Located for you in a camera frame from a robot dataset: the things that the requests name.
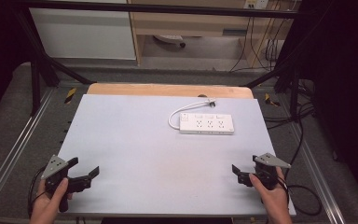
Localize black metal frame crossbar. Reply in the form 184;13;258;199
12;0;302;19

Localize white power strip cable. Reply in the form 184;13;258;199
167;99;211;131

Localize grey power strip under desk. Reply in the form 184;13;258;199
153;34;186;49

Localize person's left hand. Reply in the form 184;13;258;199
28;177;75;224

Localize black metal stand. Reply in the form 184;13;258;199
245;6;318;121
12;6;96;118

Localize white power strip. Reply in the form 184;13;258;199
178;112;235;135

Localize wooden table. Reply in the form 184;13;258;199
86;82;255;100

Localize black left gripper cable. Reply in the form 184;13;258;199
26;166;48;218

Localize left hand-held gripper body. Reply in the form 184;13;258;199
40;154;92;214

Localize blue desk label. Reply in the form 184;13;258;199
223;28;248;36

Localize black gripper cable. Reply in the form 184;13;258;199
26;166;48;218
278;119;323;217

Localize white cabinet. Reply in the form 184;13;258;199
29;7;137;61

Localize pale lavender table board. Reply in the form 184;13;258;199
56;93;296;217

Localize light wooden desk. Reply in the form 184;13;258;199
127;0;296;66

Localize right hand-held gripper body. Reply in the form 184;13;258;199
237;152;292;191

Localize person's right hand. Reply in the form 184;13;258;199
249;167;293;224

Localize yellow black tape marker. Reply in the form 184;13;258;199
63;87;77;105
264;92;282;107

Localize aluminium floor rail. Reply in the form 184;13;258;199
0;88;56;213
287;92;347;224

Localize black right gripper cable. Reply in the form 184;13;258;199
278;119;323;217

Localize black floor cable bundle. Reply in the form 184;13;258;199
262;78;317;131

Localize white wall socket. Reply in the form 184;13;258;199
243;0;269;10

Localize black hanging cables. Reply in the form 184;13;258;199
229;15;288;73

